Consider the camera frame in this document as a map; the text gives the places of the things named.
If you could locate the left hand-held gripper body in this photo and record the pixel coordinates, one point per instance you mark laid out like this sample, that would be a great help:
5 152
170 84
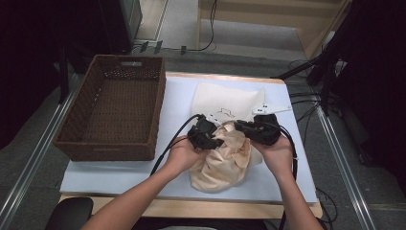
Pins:
202 132

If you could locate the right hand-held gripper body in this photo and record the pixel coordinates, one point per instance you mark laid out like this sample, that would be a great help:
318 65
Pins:
266 127

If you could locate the cream cloth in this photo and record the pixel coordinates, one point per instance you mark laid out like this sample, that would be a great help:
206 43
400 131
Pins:
223 163

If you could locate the white cloth bag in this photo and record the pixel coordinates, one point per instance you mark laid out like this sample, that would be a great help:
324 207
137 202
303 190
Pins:
226 99

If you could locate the brown woven basket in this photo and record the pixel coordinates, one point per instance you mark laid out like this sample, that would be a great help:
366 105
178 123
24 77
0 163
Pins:
111 108

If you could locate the person's left hand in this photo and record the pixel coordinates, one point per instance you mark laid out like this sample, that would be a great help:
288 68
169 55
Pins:
185 155

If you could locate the person's right hand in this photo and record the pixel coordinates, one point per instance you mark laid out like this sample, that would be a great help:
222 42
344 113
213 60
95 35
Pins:
277 158

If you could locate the wooden table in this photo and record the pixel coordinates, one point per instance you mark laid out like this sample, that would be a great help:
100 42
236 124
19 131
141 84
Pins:
207 211

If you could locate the person's clothing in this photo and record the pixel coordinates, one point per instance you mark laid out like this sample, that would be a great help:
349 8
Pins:
198 225

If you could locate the black plug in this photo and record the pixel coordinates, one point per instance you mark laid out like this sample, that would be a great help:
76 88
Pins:
143 46
158 46
183 50

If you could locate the white table mat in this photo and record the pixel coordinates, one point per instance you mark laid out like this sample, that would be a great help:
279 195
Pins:
127 179

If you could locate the black tripod stand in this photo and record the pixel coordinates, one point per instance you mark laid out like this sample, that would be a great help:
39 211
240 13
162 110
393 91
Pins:
328 60

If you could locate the wooden platform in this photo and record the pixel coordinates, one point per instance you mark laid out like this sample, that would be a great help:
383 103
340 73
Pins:
255 12

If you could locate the dark cabinet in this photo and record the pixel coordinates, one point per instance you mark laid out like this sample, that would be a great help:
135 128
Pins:
123 22

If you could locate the black chair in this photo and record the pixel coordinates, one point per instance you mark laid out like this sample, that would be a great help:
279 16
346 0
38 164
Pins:
68 212

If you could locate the metal floor rail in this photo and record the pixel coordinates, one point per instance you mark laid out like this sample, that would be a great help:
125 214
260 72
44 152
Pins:
35 153
344 166

